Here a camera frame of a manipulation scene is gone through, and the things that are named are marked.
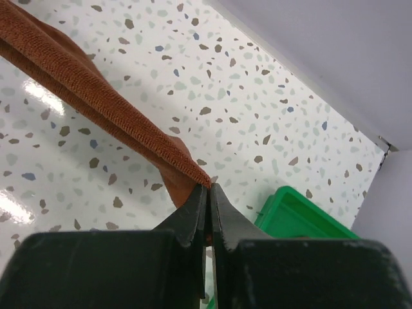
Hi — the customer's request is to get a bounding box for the brown microfibre towel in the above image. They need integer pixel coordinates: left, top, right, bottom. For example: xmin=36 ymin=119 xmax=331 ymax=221
xmin=0 ymin=0 xmax=214 ymax=245

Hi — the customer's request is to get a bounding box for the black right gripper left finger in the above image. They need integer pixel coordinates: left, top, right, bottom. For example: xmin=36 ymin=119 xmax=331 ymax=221
xmin=1 ymin=185 xmax=207 ymax=308

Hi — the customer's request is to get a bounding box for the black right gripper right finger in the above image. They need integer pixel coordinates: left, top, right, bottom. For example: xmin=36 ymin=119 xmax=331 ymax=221
xmin=209 ymin=184 xmax=411 ymax=308

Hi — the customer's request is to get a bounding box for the green plastic tray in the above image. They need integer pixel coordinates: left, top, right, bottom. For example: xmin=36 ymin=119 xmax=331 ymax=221
xmin=205 ymin=185 xmax=361 ymax=309

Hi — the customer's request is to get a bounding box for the metal corner bracket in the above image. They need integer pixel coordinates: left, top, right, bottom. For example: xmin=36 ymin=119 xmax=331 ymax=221
xmin=378 ymin=135 xmax=399 ymax=169

